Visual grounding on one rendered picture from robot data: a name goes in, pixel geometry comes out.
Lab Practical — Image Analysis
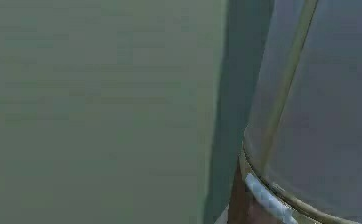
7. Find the white checked curved strip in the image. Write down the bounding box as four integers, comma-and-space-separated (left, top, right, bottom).
244, 172, 299, 224

